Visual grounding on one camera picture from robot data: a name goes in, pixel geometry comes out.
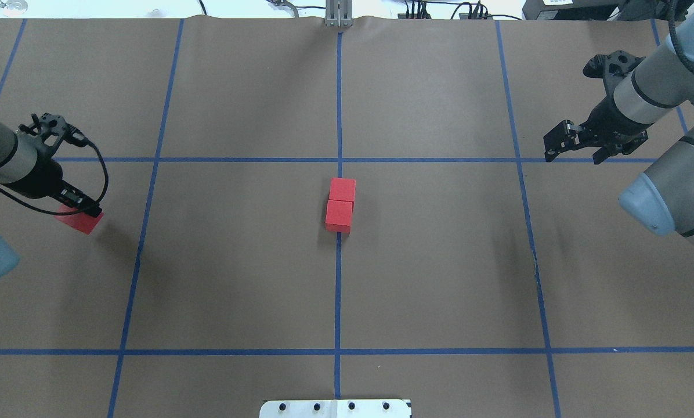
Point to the white camera stand pedestal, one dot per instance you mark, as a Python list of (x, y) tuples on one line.
[(337, 408)]

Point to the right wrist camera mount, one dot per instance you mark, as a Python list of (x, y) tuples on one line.
[(612, 69)]

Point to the red block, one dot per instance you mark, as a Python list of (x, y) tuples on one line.
[(339, 216), (80, 221), (342, 189)]

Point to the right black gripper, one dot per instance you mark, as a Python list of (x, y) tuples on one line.
[(604, 119)]

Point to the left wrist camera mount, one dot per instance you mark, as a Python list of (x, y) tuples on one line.
[(49, 131)]

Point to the black box with label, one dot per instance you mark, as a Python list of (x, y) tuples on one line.
[(569, 10)]

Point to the aluminium frame post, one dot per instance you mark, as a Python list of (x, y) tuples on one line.
[(338, 13)]

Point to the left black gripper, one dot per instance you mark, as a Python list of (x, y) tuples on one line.
[(46, 176)]

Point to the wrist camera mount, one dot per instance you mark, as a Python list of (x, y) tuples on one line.
[(612, 69), (49, 131)]

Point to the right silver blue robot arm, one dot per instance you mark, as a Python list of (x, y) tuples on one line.
[(644, 96)]

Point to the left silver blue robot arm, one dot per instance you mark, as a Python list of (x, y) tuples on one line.
[(29, 171)]

